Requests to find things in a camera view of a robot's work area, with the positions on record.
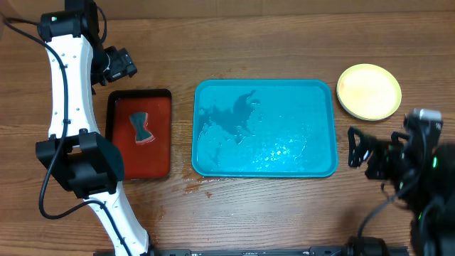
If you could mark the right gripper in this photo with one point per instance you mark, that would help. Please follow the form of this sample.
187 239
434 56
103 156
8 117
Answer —
379 157

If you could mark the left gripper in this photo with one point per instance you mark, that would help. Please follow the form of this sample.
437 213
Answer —
123 65

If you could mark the green plate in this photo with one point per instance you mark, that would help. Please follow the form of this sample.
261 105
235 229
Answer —
368 92

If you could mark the dark sponge with red base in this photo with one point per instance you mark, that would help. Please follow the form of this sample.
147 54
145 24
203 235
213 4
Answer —
139 121

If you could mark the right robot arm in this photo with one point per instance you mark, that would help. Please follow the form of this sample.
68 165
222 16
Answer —
422 173

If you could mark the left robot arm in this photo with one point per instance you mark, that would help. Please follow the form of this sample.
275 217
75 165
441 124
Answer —
75 154

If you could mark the black and red tray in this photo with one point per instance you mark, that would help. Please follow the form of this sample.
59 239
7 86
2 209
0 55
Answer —
145 161

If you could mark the teal plastic tray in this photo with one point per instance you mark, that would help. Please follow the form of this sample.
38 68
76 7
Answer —
264 129

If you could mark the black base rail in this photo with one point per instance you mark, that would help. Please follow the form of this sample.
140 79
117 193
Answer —
312 251

